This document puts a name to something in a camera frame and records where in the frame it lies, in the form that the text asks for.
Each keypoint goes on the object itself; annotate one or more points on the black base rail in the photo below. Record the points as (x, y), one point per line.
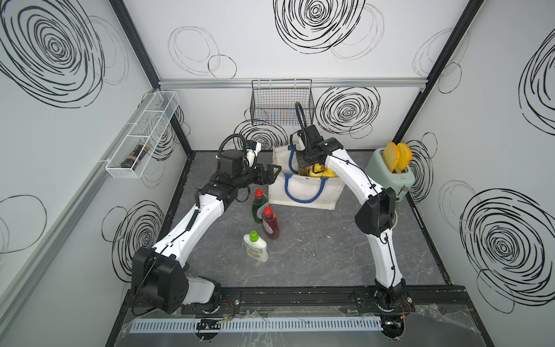
(364, 299)

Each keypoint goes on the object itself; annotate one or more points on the white soap bottle green cap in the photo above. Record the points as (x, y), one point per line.
(256, 247)

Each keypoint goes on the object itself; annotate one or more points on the aluminium wall rail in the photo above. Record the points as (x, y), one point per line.
(273, 83)

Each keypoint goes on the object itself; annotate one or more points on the mint green toaster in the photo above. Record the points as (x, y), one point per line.
(400, 182)

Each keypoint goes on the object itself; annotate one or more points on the white bag with blue handles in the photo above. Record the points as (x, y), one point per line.
(293, 189)

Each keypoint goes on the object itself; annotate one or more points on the green soap bottle red cap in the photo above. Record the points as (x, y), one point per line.
(260, 202)

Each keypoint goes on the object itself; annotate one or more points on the orange soap bottle yellow cap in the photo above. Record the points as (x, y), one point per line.
(317, 170)
(329, 173)

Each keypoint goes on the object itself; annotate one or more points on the grey slotted cable duct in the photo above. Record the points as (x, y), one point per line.
(257, 325)

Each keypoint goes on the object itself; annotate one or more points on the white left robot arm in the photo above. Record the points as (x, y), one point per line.
(158, 275)

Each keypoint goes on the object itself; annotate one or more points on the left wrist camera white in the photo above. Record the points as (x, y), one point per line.
(253, 148)

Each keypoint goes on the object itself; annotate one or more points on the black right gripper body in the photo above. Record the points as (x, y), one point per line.
(304, 158)

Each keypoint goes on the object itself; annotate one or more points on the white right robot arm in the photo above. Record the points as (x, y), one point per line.
(375, 218)

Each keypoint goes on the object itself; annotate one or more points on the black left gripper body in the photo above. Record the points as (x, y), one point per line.
(248, 177)

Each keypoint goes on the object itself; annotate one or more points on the black wire wall basket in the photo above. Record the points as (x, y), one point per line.
(278, 106)

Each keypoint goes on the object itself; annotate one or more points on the dark bottle in shelf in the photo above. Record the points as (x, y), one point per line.
(136, 155)

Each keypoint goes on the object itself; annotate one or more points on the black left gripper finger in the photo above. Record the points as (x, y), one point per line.
(267, 178)
(271, 169)

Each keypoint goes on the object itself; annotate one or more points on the white wire wall shelf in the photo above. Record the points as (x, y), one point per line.
(153, 127)

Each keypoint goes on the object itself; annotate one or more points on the yellow toy toast slice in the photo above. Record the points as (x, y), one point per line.
(391, 156)

